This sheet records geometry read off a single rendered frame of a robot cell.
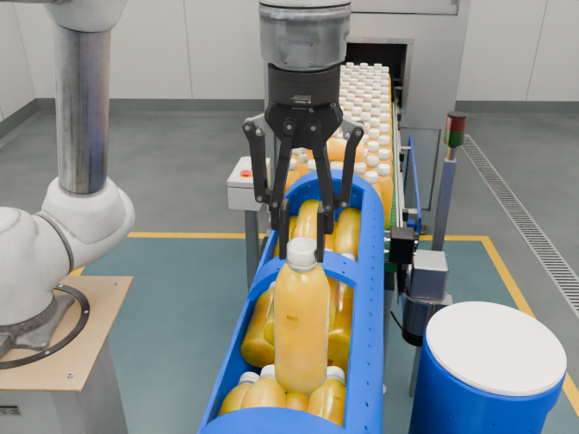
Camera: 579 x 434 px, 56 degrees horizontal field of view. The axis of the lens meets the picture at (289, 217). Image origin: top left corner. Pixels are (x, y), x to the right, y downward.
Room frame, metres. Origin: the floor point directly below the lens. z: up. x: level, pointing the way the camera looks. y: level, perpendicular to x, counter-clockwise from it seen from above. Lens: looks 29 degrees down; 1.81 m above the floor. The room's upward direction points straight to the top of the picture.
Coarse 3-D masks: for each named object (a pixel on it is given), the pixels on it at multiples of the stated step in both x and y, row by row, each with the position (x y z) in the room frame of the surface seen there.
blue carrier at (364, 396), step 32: (288, 192) 1.29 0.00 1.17; (320, 192) 1.31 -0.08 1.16; (352, 192) 1.29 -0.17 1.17; (256, 288) 0.87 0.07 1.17; (352, 320) 0.73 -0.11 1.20; (352, 352) 0.65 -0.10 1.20; (224, 384) 0.70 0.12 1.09; (352, 384) 0.59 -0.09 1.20; (224, 416) 0.52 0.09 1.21; (256, 416) 0.50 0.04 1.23; (288, 416) 0.50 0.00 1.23; (352, 416) 0.53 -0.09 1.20
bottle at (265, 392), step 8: (264, 376) 0.66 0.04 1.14; (272, 376) 0.66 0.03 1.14; (256, 384) 0.63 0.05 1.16; (264, 384) 0.63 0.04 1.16; (272, 384) 0.63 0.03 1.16; (248, 392) 0.62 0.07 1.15; (256, 392) 0.61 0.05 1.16; (264, 392) 0.61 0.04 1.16; (272, 392) 0.61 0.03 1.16; (280, 392) 0.62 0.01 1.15; (248, 400) 0.60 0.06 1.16; (256, 400) 0.59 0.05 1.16; (264, 400) 0.59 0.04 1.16; (272, 400) 0.60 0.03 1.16; (280, 400) 0.60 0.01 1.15; (240, 408) 0.59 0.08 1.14
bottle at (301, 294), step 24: (288, 264) 0.55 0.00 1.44; (312, 264) 0.55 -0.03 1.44; (288, 288) 0.54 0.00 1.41; (312, 288) 0.54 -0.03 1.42; (288, 312) 0.53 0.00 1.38; (312, 312) 0.53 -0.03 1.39; (288, 336) 0.53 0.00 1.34; (312, 336) 0.53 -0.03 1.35; (288, 360) 0.53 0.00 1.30; (312, 360) 0.53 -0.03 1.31; (288, 384) 0.53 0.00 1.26; (312, 384) 0.53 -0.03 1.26
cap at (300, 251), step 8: (296, 240) 0.57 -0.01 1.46; (304, 240) 0.57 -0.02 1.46; (312, 240) 0.57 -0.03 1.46; (288, 248) 0.56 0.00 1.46; (296, 248) 0.56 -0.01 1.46; (304, 248) 0.56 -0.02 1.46; (312, 248) 0.56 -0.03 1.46; (288, 256) 0.56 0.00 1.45; (296, 256) 0.55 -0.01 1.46; (304, 256) 0.55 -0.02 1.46; (312, 256) 0.55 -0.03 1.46; (304, 264) 0.55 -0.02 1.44
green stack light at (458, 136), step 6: (450, 132) 1.66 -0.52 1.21; (456, 132) 1.65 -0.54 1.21; (462, 132) 1.66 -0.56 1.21; (444, 138) 1.68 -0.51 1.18; (450, 138) 1.66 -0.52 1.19; (456, 138) 1.65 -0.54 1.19; (462, 138) 1.66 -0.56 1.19; (450, 144) 1.66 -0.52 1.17; (456, 144) 1.65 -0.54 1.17; (462, 144) 1.66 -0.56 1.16
